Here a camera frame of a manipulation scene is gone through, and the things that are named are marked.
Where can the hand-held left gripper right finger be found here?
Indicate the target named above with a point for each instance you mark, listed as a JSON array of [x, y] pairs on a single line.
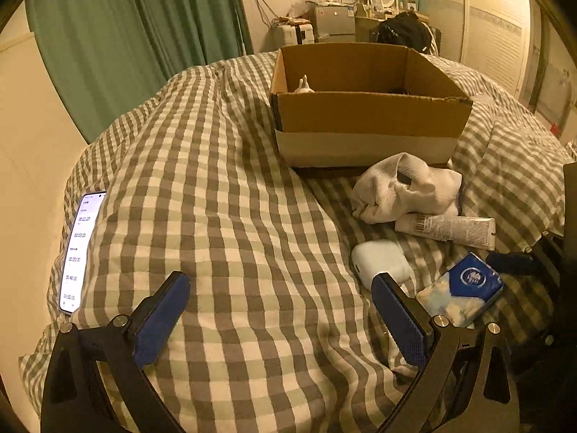
[[399, 320]]

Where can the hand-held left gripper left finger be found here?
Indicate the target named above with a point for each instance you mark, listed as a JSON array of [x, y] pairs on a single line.
[[160, 320]]

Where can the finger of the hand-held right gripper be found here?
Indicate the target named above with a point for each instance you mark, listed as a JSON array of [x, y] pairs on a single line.
[[509, 262]]

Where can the blue tissue packet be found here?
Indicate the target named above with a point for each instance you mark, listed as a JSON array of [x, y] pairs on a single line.
[[464, 288]]

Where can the white earbuds case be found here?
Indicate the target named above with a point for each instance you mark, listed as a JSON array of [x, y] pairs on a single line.
[[378, 259]]

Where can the white cream tube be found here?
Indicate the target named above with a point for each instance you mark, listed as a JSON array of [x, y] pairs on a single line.
[[446, 228]]

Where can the white sock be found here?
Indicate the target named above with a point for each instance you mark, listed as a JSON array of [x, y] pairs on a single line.
[[405, 187]]

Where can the brown cardboard box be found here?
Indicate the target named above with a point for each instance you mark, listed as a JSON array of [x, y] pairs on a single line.
[[367, 131]]

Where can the smartphone with lit screen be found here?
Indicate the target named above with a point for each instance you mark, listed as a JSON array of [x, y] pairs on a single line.
[[81, 252]]

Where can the grey checkered blanket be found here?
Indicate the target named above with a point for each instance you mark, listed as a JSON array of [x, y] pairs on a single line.
[[225, 198]]

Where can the white wardrobe door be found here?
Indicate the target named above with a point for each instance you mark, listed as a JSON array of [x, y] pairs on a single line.
[[496, 31]]

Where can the white figurine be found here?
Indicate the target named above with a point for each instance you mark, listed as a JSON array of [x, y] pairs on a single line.
[[304, 85]]

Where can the black bag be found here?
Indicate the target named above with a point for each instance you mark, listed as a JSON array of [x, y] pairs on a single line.
[[401, 31]]

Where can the beige vanity table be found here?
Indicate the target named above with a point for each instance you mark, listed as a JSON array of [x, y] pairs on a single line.
[[366, 27]]

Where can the silver mini fridge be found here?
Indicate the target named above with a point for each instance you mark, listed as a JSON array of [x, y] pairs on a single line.
[[334, 22]]

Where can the white suitcase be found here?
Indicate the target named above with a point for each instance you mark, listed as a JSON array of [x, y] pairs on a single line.
[[295, 35]]

